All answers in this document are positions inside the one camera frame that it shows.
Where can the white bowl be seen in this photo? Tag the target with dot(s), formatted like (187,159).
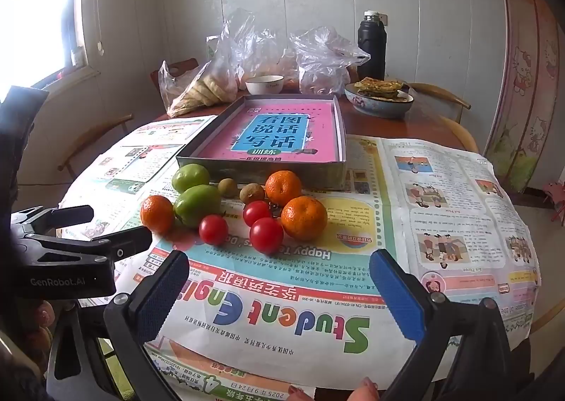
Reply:
(265,85)

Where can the stack of scallion pancakes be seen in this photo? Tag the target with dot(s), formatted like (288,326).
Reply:
(379,86)

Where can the pink and blue book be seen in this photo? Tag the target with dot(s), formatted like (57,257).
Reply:
(326,136)

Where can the green tomato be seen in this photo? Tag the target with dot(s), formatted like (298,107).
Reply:
(190,177)
(197,206)

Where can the pink cartoon wall poster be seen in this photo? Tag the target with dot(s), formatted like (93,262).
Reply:
(525,74)

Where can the pink small stool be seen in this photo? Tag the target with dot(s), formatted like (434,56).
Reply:
(554,202)

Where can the person's left hand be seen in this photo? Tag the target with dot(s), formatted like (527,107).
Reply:
(39,321)

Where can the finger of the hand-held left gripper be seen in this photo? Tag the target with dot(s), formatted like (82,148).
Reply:
(128,242)
(75,213)

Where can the clear plastic bag with bread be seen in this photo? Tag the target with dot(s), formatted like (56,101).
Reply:
(176,83)

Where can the mandarin orange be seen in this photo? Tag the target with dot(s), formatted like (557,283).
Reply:
(304,217)
(284,187)
(156,214)

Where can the person's left forearm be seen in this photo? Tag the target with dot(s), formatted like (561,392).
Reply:
(17,374)

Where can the folded colourful newspaper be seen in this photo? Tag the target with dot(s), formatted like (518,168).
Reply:
(172,131)

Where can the wall socket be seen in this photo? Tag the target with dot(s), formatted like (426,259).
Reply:
(386,20)

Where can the red tomato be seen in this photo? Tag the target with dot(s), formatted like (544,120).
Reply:
(266,235)
(213,229)
(257,212)

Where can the stack of flatbreads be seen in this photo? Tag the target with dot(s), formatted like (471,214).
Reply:
(207,92)

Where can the small brown kiwi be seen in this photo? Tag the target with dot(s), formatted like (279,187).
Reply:
(227,187)

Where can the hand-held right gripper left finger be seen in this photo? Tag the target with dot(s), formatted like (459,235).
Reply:
(161,299)

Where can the large colourful newspaper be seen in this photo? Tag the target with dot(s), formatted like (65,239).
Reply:
(309,295)

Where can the black thermos flask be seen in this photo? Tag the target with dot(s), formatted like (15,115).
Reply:
(371,47)

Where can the window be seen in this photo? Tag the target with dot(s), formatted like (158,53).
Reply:
(39,8)

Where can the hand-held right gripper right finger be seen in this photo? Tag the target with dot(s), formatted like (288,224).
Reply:
(397,299)

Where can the blue floral bowl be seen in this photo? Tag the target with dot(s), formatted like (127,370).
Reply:
(379,108)

